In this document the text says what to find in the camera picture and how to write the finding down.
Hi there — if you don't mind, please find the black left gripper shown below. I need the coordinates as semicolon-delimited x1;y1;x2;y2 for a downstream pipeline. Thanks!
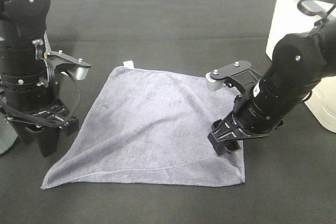
4;51;81;157

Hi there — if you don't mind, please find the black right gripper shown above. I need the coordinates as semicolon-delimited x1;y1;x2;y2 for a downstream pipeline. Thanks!
207;60;269;156

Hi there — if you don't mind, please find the grey-blue microfibre towel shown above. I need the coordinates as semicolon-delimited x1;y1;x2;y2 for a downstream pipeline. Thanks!
41;66;245;189

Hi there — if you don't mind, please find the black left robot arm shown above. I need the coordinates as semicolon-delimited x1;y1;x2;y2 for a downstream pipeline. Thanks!
1;0;91;157

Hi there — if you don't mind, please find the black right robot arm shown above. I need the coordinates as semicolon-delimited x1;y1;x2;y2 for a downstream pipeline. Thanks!
206;19;335;155

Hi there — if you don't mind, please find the grey perforated laundry basket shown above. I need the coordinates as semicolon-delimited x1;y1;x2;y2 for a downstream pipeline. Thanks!
1;32;59;153

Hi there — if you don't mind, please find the black table mat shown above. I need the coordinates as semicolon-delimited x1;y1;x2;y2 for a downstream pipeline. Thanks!
1;0;335;223

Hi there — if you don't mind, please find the white storage box grey rim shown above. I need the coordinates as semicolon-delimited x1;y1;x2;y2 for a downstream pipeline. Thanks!
265;0;336;133

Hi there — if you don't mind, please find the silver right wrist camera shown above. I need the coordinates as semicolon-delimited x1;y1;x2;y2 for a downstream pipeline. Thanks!
205;72;226;92

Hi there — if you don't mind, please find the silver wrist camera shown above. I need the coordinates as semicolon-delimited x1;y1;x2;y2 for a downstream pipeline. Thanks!
75;58;91;81
205;72;226;92

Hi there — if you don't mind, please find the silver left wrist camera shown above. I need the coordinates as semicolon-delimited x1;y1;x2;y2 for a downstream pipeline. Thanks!
75;58;91;81

